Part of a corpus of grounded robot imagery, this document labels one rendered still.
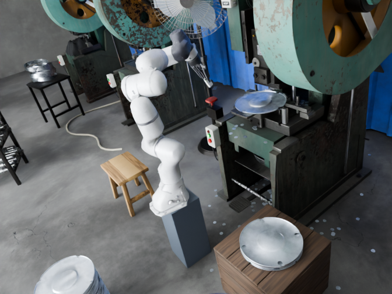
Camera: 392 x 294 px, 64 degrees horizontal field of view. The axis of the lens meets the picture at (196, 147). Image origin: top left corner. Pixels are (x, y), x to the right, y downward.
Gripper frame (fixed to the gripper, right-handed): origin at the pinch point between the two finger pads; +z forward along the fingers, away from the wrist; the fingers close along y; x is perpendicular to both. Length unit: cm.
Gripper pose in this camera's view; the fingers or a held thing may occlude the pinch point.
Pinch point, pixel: (208, 81)
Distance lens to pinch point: 198.9
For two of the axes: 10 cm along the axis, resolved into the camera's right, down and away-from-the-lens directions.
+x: 6.1, -7.6, 2.1
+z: 4.9, 5.7, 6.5
